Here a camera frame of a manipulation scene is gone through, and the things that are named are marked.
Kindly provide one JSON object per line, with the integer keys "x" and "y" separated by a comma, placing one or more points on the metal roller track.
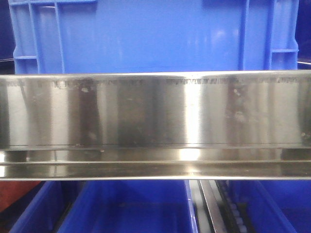
{"x": 215, "y": 212}

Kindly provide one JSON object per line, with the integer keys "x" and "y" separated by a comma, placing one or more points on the lower left blue bin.
{"x": 47, "y": 207}

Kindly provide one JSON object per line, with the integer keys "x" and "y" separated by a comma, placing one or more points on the large blue shelf crate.
{"x": 119, "y": 36}

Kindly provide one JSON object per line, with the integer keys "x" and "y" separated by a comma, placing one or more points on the lower middle blue bin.
{"x": 134, "y": 206}

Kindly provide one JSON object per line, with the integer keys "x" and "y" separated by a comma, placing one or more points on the stainless steel shelf rail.
{"x": 219, "y": 125}

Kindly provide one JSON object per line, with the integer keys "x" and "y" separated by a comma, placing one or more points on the blue bin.
{"x": 134, "y": 206}
{"x": 275, "y": 206}
{"x": 47, "y": 207}

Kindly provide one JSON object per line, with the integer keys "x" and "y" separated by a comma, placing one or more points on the lower right blue bin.
{"x": 275, "y": 206}

